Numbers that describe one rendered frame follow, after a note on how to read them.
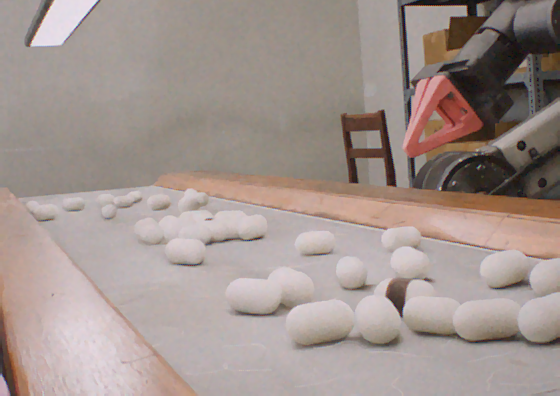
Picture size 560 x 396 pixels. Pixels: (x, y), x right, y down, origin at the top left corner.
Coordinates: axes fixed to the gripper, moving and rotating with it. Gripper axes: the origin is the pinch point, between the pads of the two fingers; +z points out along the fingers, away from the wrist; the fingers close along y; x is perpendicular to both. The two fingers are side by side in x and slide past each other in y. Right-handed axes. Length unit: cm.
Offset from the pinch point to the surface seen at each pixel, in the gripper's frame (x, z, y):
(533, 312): -7.1, 18.8, 42.9
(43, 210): -17, 28, -43
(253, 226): -6.1, 16.5, -1.5
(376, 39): 89, -203, -410
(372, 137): 137, -163, -428
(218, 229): -8.1, 18.9, -2.4
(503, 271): -2.9, 14.2, 32.1
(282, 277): -11.5, 23.0, 28.3
